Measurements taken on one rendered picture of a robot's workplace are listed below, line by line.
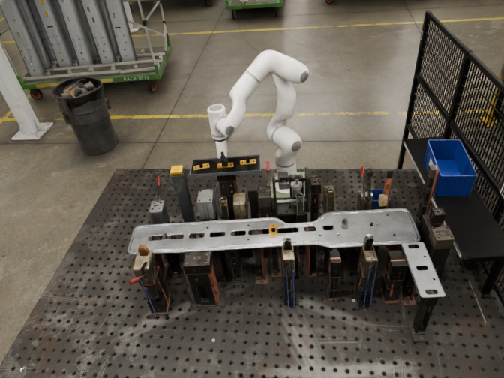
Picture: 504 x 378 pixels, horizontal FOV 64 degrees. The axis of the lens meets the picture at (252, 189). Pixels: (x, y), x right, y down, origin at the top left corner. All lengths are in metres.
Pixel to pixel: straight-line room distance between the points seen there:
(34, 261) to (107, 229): 1.24
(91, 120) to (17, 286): 1.77
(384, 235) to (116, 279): 1.41
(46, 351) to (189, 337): 0.68
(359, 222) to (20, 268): 2.76
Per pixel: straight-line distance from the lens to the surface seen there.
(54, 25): 6.22
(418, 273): 1.87
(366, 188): 2.05
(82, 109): 4.41
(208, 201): 2.01
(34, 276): 3.67
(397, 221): 2.06
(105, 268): 2.45
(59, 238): 3.87
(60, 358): 2.22
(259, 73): 1.96
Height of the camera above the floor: 2.43
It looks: 40 degrees down
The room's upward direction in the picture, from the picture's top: 7 degrees counter-clockwise
